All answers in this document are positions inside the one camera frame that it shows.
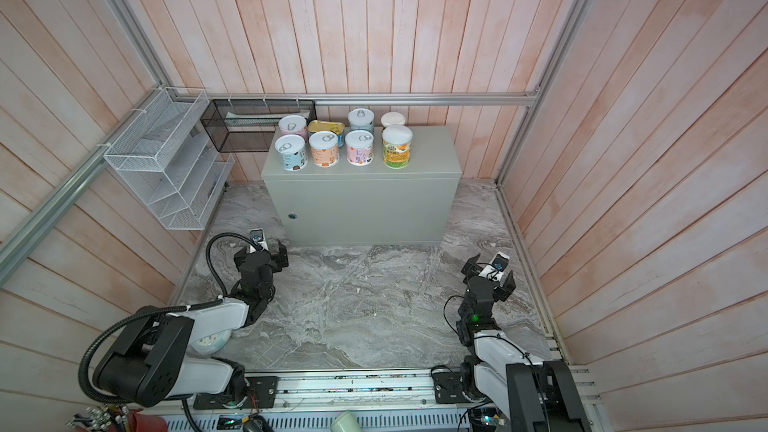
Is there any aluminium left rail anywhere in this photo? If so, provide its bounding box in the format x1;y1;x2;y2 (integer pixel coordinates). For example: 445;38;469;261
1;85;165;286

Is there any teal label can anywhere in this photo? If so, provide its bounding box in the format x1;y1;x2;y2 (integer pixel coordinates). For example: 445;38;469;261
275;134;308;171

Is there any black mesh wall basket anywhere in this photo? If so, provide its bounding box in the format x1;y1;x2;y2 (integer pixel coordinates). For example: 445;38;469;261
200;98;317;153

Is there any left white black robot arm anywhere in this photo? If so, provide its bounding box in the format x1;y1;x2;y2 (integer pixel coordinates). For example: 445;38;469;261
78;237;289;408

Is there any red label can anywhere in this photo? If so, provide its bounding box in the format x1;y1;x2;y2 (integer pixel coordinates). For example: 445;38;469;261
345;130;374;166

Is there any grey metal cabinet counter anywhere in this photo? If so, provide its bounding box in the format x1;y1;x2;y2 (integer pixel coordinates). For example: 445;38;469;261
261;126;462;246

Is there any blue label can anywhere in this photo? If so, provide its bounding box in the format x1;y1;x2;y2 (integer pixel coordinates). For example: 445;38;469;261
347;108;375;133

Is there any pink label can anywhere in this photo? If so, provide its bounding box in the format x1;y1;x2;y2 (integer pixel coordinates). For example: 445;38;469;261
278;115;309;140

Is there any white cup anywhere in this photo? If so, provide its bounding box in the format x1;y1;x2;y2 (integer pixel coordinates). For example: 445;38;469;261
330;411;363;432

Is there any aluminium rail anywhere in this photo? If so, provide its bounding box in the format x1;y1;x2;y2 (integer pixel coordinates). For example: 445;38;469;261
1;85;165;286
185;366;482;414
204;92;538;107

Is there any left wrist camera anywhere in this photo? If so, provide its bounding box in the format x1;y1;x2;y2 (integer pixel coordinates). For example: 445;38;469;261
249;228;269;252

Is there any orange label pull-tab can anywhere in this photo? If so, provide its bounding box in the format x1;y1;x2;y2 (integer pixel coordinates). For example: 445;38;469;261
309;131;340;168

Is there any aluminium back rail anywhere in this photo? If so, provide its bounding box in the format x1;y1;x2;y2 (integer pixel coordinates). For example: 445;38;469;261
204;92;538;107

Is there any white wire mesh shelf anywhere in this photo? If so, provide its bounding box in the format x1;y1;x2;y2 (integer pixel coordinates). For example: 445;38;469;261
104;87;234;231

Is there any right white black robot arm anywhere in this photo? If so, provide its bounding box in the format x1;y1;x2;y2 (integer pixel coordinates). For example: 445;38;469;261
430;252;592;431

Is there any red cup with tools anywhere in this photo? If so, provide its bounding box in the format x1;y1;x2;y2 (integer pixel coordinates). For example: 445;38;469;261
66;405;169;432

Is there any small orange can white lid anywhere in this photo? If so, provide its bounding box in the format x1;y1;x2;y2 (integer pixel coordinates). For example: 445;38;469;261
381;111;406;128

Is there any gold rectangular tin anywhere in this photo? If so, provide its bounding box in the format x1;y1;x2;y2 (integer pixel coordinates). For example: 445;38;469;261
307;120;345;147

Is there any aluminium front rail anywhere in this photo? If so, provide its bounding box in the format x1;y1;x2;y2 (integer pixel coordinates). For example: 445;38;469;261
185;366;482;414

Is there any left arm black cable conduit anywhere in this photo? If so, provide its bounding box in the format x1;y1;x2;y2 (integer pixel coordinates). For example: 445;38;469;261
77;232;259;406

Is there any aluminium right post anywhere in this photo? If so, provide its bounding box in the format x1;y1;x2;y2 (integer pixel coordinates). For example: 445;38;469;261
492;0;594;189

